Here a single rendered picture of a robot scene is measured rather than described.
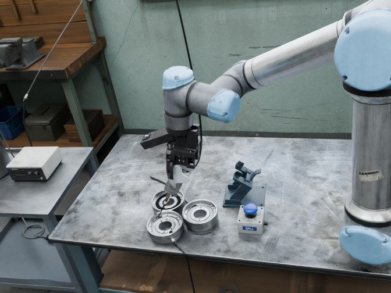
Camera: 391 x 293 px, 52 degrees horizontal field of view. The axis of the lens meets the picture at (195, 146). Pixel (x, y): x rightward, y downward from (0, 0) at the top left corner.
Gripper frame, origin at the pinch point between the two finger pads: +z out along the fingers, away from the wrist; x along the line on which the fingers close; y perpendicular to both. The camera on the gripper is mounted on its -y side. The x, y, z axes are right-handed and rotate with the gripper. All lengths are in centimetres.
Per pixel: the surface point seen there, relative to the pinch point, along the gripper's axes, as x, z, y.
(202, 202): 2.3, 9.2, 8.0
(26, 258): 17, 84, -85
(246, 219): -4.6, 5.6, 22.5
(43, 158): 29, 27, -68
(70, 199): 82, 109, -102
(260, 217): -3.4, 5.1, 26.2
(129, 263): -2.9, 40.8, -17.3
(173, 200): 3.1, 11.3, -1.8
